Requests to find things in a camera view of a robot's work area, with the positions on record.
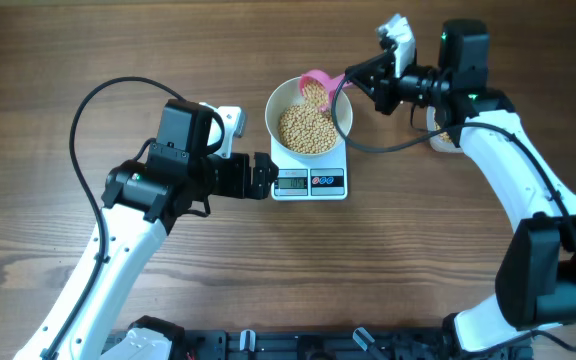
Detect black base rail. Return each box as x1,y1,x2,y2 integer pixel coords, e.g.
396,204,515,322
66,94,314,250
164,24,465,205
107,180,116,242
102,327,534,360

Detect pile of soybeans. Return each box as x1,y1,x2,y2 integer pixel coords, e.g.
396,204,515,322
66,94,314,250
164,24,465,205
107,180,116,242
434,122,452,144

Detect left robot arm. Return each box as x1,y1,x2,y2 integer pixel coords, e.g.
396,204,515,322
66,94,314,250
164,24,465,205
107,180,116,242
16,99,278,359

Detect clear plastic container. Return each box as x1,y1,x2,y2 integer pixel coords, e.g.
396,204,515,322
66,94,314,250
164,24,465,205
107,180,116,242
426,106,463,153

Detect pink plastic scoop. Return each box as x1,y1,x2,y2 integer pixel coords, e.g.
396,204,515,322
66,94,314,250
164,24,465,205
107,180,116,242
298,69,344,111

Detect soybeans in white bowl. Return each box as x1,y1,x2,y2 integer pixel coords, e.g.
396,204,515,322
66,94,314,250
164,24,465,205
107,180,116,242
279,80,337,154

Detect white digital kitchen scale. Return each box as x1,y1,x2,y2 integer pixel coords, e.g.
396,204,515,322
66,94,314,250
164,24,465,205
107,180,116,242
271,139,348,201

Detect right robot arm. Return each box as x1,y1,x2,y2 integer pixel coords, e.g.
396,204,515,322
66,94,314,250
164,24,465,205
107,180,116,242
344,15,576,359

